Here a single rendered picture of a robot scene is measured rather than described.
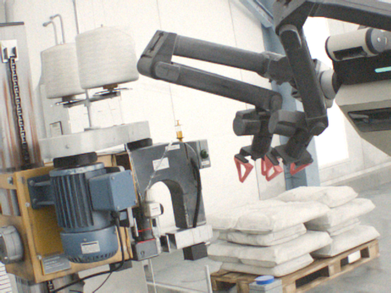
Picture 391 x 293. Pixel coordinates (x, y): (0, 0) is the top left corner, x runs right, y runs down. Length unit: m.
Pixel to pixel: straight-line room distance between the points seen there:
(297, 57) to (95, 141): 0.54
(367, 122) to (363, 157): 7.28
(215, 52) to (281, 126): 0.26
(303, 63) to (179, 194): 0.73
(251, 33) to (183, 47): 6.16
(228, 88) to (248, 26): 6.05
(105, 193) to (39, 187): 0.26
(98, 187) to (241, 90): 0.48
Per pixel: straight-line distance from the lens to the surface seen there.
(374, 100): 1.82
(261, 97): 1.90
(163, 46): 1.71
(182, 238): 2.11
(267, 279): 2.19
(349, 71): 1.90
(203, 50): 1.79
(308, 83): 1.63
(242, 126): 1.89
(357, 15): 1.47
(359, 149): 9.13
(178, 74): 1.72
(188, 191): 2.12
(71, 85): 2.01
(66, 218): 1.73
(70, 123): 5.75
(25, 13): 5.27
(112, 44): 1.78
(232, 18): 7.75
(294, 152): 1.84
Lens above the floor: 1.43
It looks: 3 degrees down
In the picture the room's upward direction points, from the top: 9 degrees counter-clockwise
